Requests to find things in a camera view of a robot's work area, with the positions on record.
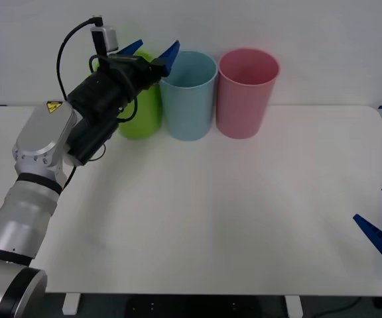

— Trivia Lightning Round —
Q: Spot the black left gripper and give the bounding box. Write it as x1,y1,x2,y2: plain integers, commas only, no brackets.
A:
98,39,181,95

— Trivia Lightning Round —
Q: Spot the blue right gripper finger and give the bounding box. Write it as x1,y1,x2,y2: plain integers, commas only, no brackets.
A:
353,213,382,278

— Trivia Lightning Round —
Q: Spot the green plastic bin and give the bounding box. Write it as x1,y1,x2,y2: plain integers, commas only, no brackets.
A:
90,48,162,141

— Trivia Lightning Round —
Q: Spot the pale blue plastic bin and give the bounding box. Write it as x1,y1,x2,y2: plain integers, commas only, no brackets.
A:
157,50,218,142

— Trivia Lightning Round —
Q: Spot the pink plastic bin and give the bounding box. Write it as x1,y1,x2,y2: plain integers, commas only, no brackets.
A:
216,48,281,140

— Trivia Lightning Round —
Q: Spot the white table leg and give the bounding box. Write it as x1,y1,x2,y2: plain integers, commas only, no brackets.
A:
61,293,80,316
284,294,303,318

